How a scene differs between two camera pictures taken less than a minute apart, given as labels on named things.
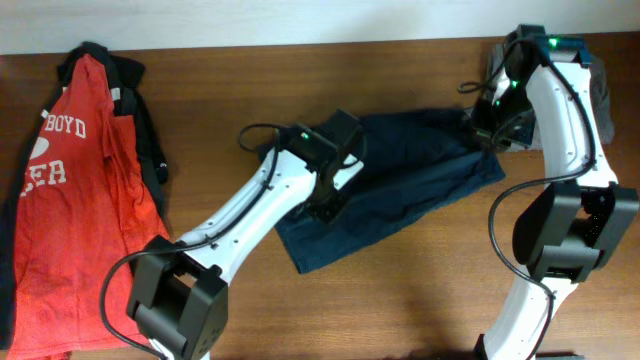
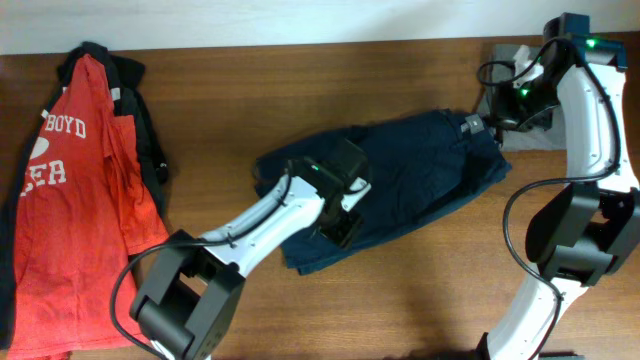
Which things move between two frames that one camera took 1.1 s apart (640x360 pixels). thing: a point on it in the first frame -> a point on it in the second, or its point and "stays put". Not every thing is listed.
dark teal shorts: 414,164 stays put
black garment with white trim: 125,78 stays put
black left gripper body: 326,200 -> 341,227
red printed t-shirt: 87,203 stays put
